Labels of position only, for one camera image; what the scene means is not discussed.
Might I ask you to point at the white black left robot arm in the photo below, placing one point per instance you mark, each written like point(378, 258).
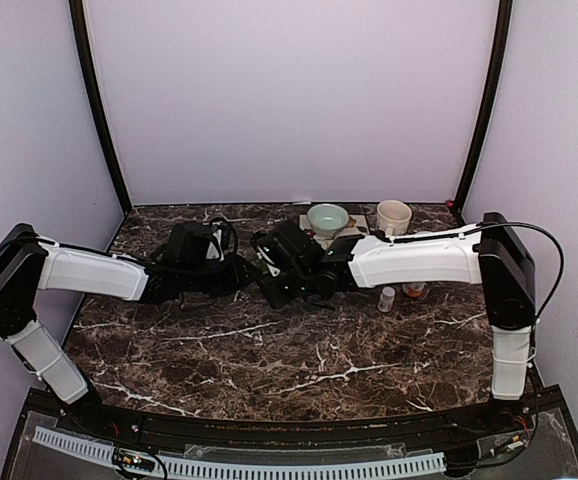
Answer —
point(198, 258)

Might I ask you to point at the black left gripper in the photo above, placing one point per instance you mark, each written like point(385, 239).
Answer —
point(237, 278)

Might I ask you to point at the black left corner post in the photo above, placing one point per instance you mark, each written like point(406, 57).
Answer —
point(95, 101)

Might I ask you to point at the white slotted cable duct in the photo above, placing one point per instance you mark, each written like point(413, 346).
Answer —
point(204, 462)

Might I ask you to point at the black corner post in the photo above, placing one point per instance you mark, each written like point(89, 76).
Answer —
point(493, 74)
point(95, 101)

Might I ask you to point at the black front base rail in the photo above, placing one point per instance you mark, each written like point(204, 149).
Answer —
point(464, 435)

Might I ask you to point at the orange grey-capped pill bottle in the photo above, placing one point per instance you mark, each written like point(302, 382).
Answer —
point(414, 289)

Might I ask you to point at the right circuit board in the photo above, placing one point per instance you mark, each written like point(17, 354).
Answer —
point(509, 445)

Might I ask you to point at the cream floral ceramic mug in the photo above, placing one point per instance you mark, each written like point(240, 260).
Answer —
point(393, 217)

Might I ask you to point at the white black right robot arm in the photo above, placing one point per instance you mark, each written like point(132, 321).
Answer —
point(489, 254)

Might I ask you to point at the plain teal ceramic bowl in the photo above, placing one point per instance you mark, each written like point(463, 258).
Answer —
point(327, 220)

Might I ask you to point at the green pill organizer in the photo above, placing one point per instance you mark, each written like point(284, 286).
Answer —
point(258, 263)

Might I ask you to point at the left circuit board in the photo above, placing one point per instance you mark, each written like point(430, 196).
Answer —
point(133, 461)

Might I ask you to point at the circuit board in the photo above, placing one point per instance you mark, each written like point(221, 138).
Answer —
point(133, 461)
point(509, 445)

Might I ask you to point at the black right corner post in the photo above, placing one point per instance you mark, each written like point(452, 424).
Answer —
point(493, 74)

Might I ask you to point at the small white pill bottle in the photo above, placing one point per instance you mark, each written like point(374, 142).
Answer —
point(386, 299)

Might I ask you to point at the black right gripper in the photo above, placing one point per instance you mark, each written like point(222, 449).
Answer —
point(274, 297)

